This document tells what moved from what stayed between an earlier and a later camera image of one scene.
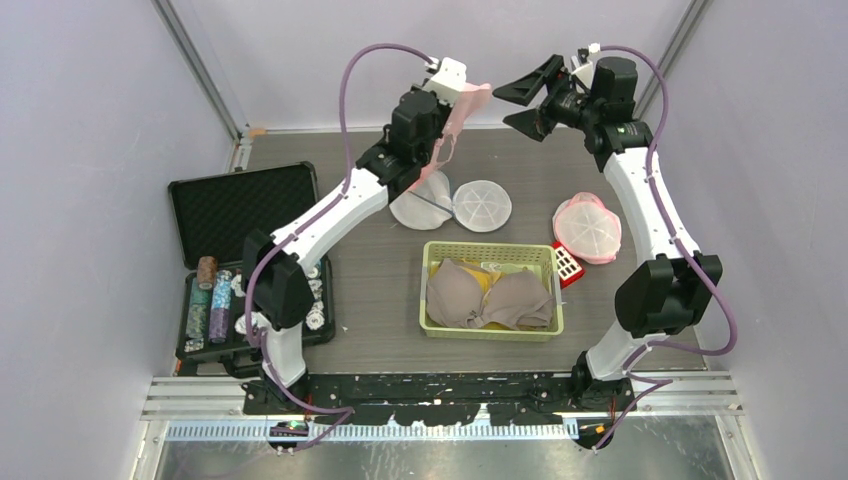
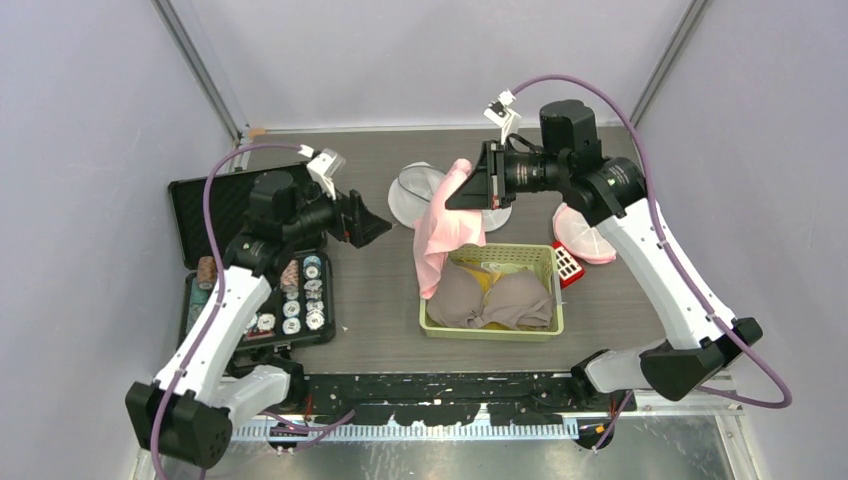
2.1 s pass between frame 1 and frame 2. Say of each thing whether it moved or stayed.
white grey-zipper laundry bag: stayed
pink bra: moved
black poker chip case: stayed
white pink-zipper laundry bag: stayed
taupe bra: stayed
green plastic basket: stayed
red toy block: stayed
